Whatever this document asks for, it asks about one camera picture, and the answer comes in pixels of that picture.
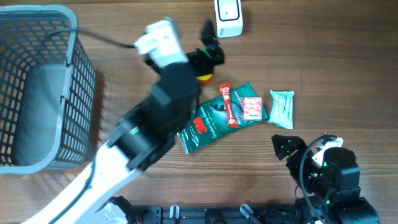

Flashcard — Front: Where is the red coffee stick sachet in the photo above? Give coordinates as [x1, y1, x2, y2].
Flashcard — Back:
[219, 83, 239, 128]

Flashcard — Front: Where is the white barcode scanner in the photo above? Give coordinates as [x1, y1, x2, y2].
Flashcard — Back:
[214, 0, 243, 38]

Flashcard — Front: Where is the green 3M gloves packet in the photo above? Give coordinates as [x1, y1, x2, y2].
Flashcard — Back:
[178, 82, 268, 154]

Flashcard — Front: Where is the grey plastic mesh basket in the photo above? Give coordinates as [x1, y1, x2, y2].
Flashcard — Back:
[1, 5, 96, 175]

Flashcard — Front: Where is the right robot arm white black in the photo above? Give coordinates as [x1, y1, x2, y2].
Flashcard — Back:
[271, 134, 381, 224]

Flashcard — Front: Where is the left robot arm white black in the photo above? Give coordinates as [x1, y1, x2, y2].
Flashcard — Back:
[29, 17, 224, 223]

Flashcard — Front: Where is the light teal tissue pack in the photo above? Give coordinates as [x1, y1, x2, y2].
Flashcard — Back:
[269, 90, 295, 129]

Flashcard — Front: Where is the small red snack packet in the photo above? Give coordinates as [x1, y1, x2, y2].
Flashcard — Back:
[243, 97, 262, 121]

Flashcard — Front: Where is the red sauce bottle green cap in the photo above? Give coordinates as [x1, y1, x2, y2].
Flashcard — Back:
[197, 73, 213, 86]

